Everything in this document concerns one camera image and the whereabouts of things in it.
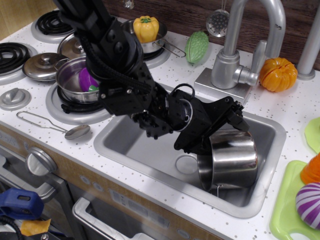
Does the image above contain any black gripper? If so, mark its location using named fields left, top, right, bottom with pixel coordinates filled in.
left=174, top=96, right=250, bottom=155

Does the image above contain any tall stainless steel pot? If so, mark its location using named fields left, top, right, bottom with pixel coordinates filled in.
left=197, top=129, right=259, bottom=192

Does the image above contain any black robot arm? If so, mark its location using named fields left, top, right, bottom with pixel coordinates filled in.
left=55, top=0, right=249, bottom=155

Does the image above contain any silver toy sink basin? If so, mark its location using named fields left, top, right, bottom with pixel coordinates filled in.
left=94, top=113, right=286, bottom=218

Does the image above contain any steel pot with eggplant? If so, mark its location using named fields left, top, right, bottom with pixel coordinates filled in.
left=55, top=56, right=99, bottom=104

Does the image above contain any steel pot lid rear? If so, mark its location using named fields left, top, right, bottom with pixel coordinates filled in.
left=57, top=33, right=86, bottom=59

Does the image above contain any steel pot lid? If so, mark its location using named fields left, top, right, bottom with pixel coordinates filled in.
left=57, top=33, right=86, bottom=59
left=22, top=52, right=70, bottom=81

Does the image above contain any steel pot lid front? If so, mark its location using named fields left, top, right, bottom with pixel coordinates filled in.
left=22, top=52, right=70, bottom=81

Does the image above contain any silver toy faucet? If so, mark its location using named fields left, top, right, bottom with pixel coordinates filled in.
left=193, top=0, right=287, bottom=107

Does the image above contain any orange toy pumpkin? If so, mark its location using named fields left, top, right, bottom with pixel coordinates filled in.
left=258, top=57, right=298, bottom=93

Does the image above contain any light green plate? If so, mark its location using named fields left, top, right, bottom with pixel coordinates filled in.
left=304, top=117, right=320, bottom=154

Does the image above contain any green toy bitter gourd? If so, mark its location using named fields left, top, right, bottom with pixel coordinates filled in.
left=184, top=31, right=209, bottom=64

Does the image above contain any orange plastic cup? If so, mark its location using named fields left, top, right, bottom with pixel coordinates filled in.
left=300, top=153, right=320, bottom=185

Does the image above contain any hanging metal strainer ladle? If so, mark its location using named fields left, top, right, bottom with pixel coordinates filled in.
left=206, top=0, right=230, bottom=38

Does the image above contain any purple white striped toy onion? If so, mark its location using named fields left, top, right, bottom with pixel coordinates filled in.
left=295, top=182, right=320, bottom=230

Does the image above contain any light green plastic tray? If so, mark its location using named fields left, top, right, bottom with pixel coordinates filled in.
left=269, top=160, right=320, bottom=240

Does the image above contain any black coil burner rear right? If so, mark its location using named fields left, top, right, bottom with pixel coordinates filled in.
left=143, top=48, right=171, bottom=69

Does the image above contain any black coil burner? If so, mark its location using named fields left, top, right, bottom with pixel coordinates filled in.
left=0, top=42, right=38, bottom=86
left=31, top=10, right=74, bottom=44
left=45, top=83, right=112, bottom=126
left=143, top=48, right=171, bottom=69

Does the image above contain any yellow toy bell pepper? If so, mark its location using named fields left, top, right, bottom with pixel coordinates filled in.
left=133, top=15, right=160, bottom=43

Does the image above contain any purple toy eggplant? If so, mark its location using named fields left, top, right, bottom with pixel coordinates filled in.
left=78, top=67, right=99, bottom=92

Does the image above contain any black coil burner front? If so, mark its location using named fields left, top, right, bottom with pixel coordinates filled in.
left=45, top=83, right=112, bottom=126

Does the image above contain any grey oven dial knob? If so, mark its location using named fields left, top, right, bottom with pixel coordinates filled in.
left=25, top=146, right=58, bottom=177

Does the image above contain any black coil burner rear left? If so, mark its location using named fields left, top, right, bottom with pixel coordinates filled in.
left=31, top=10, right=74, bottom=44

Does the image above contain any grey stove knob front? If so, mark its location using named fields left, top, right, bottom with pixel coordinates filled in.
left=0, top=88, right=32, bottom=111

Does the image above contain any black coil burner far left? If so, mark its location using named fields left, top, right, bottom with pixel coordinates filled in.
left=0, top=42, right=38, bottom=86

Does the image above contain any orange cloth scrap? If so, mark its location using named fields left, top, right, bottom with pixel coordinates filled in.
left=20, top=219, right=51, bottom=237

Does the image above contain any blue clamp tool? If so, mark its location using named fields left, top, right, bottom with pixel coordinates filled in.
left=0, top=188, right=45, bottom=220

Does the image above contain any grey vertical post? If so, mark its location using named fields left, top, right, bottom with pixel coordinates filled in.
left=296, top=6, right=320, bottom=81

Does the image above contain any small steel pan with handle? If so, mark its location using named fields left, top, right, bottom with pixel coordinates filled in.
left=120, top=19, right=186, bottom=58

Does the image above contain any metal wire-handled spoon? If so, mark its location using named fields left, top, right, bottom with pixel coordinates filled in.
left=16, top=111, right=91, bottom=140

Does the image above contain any silver oven door handle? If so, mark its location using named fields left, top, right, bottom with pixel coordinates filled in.
left=72, top=197, right=153, bottom=240

